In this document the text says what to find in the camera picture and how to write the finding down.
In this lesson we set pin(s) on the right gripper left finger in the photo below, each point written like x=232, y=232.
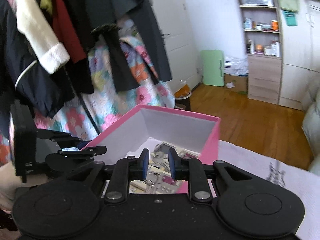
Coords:
x=122, y=173

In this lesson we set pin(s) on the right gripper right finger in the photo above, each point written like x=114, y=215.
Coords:
x=195, y=173

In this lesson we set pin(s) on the pink storage box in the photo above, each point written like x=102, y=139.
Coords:
x=190, y=134

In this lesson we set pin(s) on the left hand white glove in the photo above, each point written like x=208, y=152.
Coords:
x=9, y=183

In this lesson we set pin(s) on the cream remote pink panel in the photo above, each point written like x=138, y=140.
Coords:
x=168, y=186

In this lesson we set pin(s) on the navy jacket white piping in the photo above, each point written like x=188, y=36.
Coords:
x=22, y=76

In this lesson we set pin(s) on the black trash bin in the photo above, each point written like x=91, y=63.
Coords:
x=182, y=98

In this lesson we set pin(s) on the cream fleece-cuff coat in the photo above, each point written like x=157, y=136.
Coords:
x=33, y=25

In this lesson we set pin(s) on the cardboard box on floor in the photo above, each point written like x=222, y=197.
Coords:
x=236, y=83

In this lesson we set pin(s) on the red hanging garment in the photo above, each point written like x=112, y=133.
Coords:
x=65, y=32

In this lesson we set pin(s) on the white table cloth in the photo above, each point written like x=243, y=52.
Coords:
x=303, y=183

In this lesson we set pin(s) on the grey puffer jacket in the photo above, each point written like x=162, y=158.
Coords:
x=311, y=122

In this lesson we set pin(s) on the dark grey hanging garment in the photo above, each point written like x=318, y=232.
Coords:
x=103, y=15

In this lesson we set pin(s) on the wooden shelf cabinet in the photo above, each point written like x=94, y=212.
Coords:
x=262, y=36

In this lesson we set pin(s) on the white door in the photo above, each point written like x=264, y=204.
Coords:
x=174, y=23

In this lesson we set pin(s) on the teal hanging pouch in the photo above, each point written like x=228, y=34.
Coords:
x=290, y=18

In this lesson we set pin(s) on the light wood wardrobe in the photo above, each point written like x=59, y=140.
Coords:
x=300, y=50

